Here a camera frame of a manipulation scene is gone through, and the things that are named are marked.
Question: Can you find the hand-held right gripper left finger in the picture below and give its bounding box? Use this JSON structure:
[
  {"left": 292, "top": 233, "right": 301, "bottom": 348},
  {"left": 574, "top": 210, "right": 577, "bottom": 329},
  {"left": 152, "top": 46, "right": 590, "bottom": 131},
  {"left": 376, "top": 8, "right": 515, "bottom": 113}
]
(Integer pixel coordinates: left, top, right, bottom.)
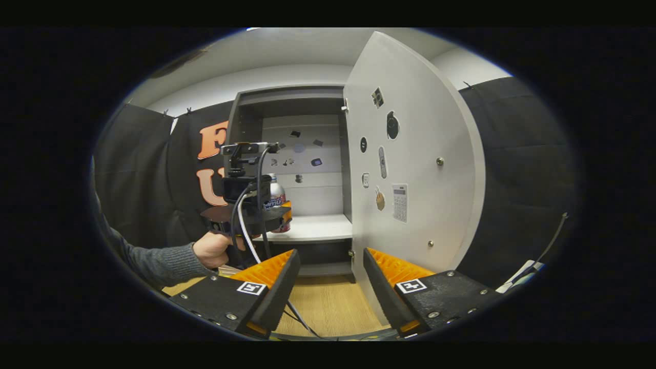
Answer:
[{"left": 169, "top": 249, "right": 301, "bottom": 339}]

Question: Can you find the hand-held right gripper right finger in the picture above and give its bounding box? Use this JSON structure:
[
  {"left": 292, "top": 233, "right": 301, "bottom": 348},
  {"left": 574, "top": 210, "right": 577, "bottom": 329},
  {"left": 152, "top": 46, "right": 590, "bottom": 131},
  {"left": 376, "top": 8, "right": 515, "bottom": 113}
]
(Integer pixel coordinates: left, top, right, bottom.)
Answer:
[{"left": 363, "top": 248, "right": 505, "bottom": 338}]

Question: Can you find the silver bottle with colourful label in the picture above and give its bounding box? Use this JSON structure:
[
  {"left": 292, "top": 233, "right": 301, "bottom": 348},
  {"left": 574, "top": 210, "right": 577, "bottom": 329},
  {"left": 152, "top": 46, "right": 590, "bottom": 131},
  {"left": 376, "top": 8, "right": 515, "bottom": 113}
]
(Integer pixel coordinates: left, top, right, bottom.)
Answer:
[{"left": 265, "top": 173, "right": 293, "bottom": 234}]

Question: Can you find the white cabinet door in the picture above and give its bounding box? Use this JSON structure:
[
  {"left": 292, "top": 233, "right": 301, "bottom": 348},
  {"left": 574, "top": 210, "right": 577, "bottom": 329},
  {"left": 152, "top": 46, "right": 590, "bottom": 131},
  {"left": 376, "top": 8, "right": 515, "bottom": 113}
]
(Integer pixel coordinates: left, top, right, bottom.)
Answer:
[{"left": 342, "top": 31, "right": 486, "bottom": 326}]

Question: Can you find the grey cabinet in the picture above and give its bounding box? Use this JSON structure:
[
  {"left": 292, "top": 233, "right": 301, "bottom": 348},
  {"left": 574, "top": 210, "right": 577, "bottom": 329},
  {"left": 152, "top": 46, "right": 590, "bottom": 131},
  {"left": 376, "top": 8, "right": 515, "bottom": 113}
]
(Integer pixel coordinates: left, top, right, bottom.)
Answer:
[{"left": 225, "top": 85, "right": 357, "bottom": 283}]

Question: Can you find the black backdrop cloth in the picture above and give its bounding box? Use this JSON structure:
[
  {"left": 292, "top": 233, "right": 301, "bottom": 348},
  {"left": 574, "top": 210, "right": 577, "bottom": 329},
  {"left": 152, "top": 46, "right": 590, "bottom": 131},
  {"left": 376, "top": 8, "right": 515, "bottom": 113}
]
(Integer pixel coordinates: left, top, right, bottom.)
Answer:
[{"left": 92, "top": 77, "right": 577, "bottom": 290}]

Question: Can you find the black and white cable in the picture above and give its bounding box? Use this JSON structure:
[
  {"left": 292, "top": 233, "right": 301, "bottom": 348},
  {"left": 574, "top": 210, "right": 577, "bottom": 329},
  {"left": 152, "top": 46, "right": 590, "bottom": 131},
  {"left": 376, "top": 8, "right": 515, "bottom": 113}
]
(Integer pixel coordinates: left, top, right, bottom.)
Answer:
[{"left": 497, "top": 213, "right": 569, "bottom": 294}]

